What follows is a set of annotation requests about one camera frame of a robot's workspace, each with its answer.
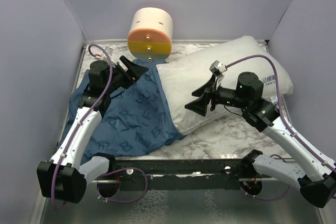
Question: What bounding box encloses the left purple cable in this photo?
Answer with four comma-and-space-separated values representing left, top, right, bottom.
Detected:
50, 43, 149, 210

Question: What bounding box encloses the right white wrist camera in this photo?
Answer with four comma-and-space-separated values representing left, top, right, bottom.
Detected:
209, 60, 227, 78

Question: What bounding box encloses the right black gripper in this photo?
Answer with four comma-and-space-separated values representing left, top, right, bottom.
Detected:
185, 73, 249, 115

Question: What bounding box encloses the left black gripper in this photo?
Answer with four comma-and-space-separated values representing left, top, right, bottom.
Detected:
106, 56, 149, 94

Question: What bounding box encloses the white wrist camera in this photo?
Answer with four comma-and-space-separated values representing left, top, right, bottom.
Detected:
209, 60, 227, 78
94, 47, 115, 63

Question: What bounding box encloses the round pastel drawer cabinet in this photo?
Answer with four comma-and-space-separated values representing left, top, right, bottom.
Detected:
127, 7, 173, 61

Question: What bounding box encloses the blue patterned pillowcase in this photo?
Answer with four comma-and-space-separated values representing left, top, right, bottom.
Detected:
58, 58, 184, 166

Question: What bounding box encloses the purple cable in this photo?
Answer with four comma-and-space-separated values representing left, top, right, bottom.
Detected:
50, 43, 149, 210
223, 54, 336, 200

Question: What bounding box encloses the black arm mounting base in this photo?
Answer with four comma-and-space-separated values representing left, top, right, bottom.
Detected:
99, 155, 264, 191

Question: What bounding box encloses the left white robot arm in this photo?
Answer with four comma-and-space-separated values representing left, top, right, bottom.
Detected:
37, 56, 149, 204

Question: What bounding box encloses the white pillow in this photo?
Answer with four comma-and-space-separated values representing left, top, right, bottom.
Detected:
156, 35, 294, 136

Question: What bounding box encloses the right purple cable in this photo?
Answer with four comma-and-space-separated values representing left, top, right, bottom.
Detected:
223, 54, 336, 200

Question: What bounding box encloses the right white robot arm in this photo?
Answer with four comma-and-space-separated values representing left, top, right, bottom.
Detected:
185, 72, 335, 208

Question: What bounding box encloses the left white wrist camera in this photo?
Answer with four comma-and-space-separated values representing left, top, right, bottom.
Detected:
94, 47, 115, 63

